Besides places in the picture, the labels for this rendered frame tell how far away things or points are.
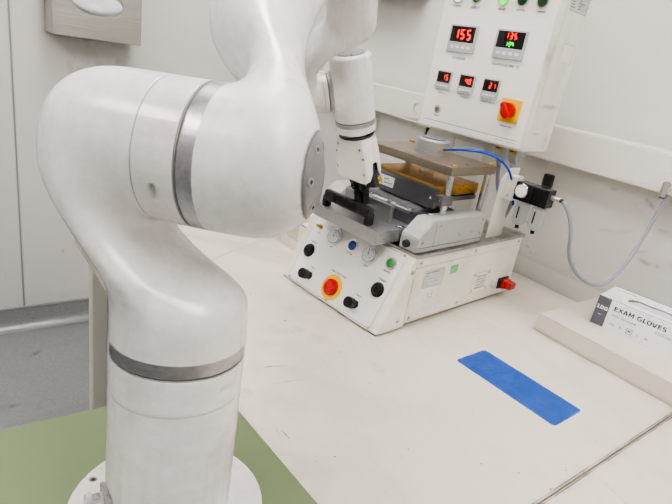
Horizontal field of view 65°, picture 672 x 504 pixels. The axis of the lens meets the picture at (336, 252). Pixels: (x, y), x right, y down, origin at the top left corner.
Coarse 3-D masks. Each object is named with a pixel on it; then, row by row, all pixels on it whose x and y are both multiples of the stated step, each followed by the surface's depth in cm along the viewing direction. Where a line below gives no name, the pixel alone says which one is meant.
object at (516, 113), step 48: (480, 0) 129; (528, 0) 121; (576, 0) 118; (480, 48) 131; (528, 48) 122; (576, 48) 126; (432, 96) 143; (480, 96) 132; (528, 96) 124; (480, 144) 138; (528, 144) 128
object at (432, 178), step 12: (384, 168) 131; (396, 168) 132; (408, 168) 134; (420, 168) 132; (420, 180) 123; (432, 180) 125; (444, 180) 128; (456, 180) 130; (468, 180) 133; (456, 192) 126; (468, 192) 130
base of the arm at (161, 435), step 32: (128, 384) 44; (160, 384) 43; (192, 384) 44; (224, 384) 46; (128, 416) 45; (160, 416) 44; (192, 416) 45; (224, 416) 48; (128, 448) 46; (160, 448) 45; (192, 448) 46; (224, 448) 49; (96, 480) 55; (128, 480) 47; (160, 480) 46; (192, 480) 47; (224, 480) 51
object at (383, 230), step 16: (352, 192) 125; (320, 208) 123; (336, 208) 122; (384, 208) 118; (336, 224) 120; (352, 224) 116; (384, 224) 116; (400, 224) 118; (368, 240) 113; (384, 240) 113
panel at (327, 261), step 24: (312, 240) 133; (360, 240) 123; (312, 264) 130; (336, 264) 126; (360, 264) 121; (384, 264) 117; (312, 288) 128; (360, 288) 119; (384, 288) 115; (360, 312) 118
